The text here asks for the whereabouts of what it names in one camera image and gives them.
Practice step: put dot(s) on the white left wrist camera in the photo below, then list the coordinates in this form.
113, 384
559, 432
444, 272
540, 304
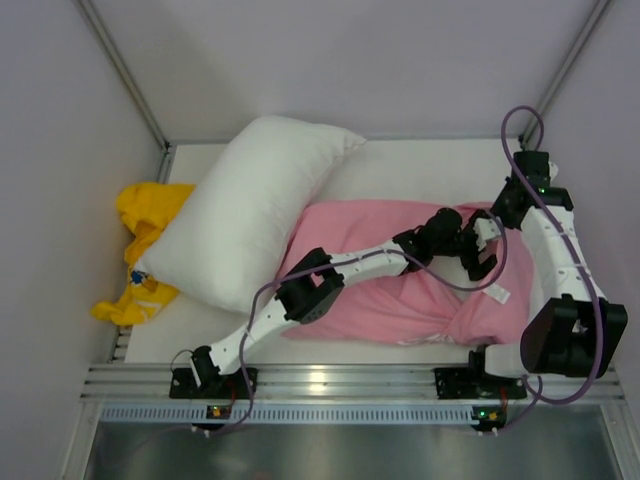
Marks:
482, 241

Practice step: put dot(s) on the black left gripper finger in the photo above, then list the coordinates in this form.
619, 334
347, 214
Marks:
478, 264
481, 222

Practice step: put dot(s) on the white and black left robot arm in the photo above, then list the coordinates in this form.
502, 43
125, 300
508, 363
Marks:
309, 290

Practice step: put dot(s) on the yellow cloth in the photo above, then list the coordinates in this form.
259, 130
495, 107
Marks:
145, 209

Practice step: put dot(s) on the white pillow inside pillowcase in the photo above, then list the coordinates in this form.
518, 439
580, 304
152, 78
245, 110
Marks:
536, 298

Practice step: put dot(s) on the aluminium corner post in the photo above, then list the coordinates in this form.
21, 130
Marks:
581, 32
91, 15

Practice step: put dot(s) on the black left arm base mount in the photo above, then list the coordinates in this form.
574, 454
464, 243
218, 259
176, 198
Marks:
224, 387

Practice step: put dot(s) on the grey slotted cable duct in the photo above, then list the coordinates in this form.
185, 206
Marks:
306, 414

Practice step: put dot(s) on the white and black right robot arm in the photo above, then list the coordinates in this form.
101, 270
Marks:
573, 330

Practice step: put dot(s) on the pink pillowcase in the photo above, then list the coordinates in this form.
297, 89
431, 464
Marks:
414, 308

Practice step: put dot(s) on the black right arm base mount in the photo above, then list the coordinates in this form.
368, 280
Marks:
459, 383

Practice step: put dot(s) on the right aluminium corner post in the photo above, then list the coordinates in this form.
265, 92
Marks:
581, 32

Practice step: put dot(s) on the aluminium front rail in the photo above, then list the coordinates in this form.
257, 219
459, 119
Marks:
123, 382

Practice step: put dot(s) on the bare white pillow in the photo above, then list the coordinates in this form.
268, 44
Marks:
231, 234

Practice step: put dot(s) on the white pillowcase care label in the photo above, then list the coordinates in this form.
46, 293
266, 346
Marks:
498, 293

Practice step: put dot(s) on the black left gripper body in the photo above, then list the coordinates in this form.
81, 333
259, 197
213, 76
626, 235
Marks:
470, 245

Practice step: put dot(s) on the left aluminium corner post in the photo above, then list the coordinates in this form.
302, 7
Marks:
91, 15

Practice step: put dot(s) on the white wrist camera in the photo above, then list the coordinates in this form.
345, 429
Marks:
482, 241
553, 170

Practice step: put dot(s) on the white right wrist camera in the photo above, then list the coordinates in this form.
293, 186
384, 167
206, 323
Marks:
553, 170

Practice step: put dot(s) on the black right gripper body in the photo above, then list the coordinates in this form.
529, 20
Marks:
512, 202

